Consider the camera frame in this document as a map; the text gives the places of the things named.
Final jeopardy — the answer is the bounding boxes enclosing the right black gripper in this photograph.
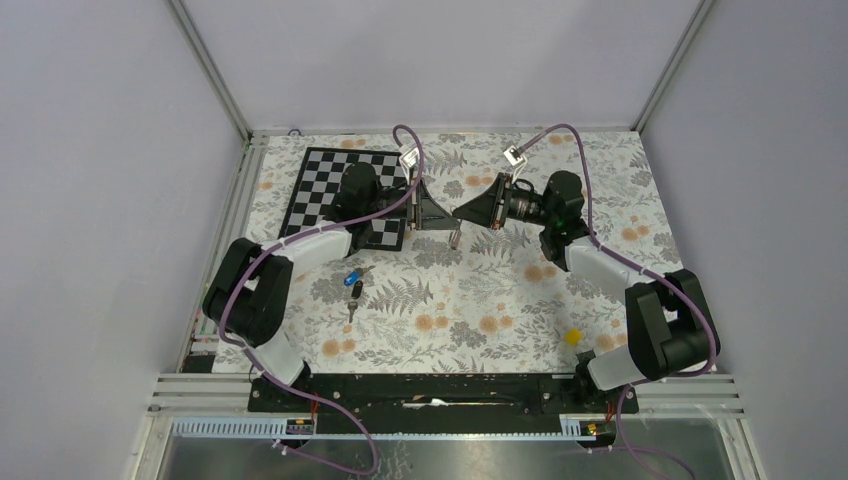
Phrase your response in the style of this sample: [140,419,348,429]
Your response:
[452,173,556,231]

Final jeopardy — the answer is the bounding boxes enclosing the yellow small cube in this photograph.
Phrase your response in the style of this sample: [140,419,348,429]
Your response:
[563,329,583,347]

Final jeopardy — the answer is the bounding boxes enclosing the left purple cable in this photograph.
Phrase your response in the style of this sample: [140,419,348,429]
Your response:
[217,124,425,478]

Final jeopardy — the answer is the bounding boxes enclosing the metal keyring with keys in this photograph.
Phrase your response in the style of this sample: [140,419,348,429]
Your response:
[449,226,462,250]

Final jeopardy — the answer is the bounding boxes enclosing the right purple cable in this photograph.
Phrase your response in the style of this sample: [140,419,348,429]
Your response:
[513,123,722,478]

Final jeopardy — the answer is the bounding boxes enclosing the blue tag key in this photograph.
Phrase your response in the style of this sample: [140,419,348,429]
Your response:
[343,266,373,287]

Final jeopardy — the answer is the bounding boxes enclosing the black white chessboard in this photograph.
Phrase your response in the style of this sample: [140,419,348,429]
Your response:
[279,147,407,238]

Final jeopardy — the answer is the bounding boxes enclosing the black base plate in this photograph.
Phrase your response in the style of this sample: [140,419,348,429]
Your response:
[247,373,639,429]

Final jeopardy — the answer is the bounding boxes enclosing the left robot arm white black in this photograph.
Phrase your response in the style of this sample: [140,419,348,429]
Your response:
[201,163,460,411]

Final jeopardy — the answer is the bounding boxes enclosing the white slotted cable duct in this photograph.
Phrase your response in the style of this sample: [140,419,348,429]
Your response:
[172,412,600,441]

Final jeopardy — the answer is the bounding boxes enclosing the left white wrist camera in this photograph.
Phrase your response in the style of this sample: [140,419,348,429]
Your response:
[399,145,420,176]

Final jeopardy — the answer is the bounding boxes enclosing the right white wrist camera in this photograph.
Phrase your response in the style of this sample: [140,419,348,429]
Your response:
[503,145,527,182]

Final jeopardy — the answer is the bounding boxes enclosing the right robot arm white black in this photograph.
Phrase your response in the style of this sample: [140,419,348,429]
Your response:
[453,170,719,412]

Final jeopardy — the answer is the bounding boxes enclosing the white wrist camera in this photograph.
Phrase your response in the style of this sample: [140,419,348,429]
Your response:
[399,145,420,176]
[503,145,527,182]

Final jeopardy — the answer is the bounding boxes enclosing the purple cable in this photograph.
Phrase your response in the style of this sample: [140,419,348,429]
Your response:
[217,124,425,478]
[513,123,722,478]

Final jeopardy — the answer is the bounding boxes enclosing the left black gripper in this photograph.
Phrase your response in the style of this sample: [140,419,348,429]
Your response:
[364,178,460,231]

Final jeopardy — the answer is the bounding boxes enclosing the floral patterned mat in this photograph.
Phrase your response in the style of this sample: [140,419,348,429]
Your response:
[211,131,718,375]

